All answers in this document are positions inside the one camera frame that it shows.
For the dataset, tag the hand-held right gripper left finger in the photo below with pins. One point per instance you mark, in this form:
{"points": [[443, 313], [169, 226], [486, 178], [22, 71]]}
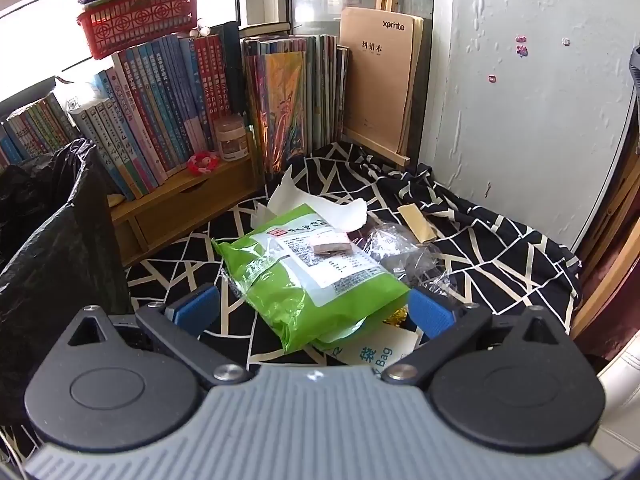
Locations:
{"points": [[195, 307]]}

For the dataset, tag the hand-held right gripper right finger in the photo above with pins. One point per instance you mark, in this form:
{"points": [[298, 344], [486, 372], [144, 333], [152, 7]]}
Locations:
{"points": [[430, 312]]}

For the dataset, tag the clear plastic bag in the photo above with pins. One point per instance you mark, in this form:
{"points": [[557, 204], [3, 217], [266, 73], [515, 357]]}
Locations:
{"points": [[405, 255]]}

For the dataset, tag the white blue-print bag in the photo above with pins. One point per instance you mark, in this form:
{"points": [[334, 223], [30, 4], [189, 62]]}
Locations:
{"points": [[370, 352]]}

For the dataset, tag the green snack bag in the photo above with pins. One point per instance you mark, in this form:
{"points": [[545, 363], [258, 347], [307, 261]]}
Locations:
{"points": [[300, 300]]}

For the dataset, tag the torn white orange cardboard box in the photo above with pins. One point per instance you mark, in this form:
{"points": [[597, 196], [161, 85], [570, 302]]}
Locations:
{"points": [[340, 212]]}

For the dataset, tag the black garbage bag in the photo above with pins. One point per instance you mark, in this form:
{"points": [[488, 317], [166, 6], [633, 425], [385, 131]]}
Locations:
{"points": [[55, 260]]}

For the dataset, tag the row of blue red books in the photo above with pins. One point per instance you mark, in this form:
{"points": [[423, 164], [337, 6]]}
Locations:
{"points": [[150, 110]]}

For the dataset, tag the row of small colourful books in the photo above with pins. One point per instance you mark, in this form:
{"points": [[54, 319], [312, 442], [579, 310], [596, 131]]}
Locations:
{"points": [[35, 127]]}

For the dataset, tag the gold foil wrapper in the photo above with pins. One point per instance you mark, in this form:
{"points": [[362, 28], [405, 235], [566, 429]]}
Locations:
{"points": [[396, 319]]}

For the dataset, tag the black patterned cloth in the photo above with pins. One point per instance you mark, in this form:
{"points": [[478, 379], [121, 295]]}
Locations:
{"points": [[490, 255]]}

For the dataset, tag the brown paper piece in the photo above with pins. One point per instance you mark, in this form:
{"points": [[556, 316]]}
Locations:
{"points": [[417, 222]]}

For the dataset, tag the wooden desk shelf with drawer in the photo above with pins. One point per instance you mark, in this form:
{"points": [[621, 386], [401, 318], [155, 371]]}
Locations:
{"points": [[190, 205]]}

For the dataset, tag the small brown packet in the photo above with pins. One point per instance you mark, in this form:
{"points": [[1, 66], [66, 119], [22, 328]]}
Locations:
{"points": [[331, 248]]}

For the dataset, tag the pink crochet flower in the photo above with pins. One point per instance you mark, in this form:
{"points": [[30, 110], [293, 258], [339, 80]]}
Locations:
{"points": [[202, 162]]}

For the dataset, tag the white padded object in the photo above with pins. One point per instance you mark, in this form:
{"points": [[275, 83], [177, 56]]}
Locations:
{"points": [[622, 390]]}

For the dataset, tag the stack of comic magazines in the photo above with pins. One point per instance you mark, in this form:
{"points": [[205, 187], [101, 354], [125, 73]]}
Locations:
{"points": [[290, 95]]}

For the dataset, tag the cardboard box on shelf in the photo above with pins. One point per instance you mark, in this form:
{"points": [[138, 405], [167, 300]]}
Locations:
{"points": [[375, 75]]}

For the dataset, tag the red plastic basket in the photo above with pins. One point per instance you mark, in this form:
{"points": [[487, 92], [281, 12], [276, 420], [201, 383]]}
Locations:
{"points": [[140, 20]]}

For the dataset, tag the wooden folding frame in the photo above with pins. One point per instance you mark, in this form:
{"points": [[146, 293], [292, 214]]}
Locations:
{"points": [[607, 240]]}

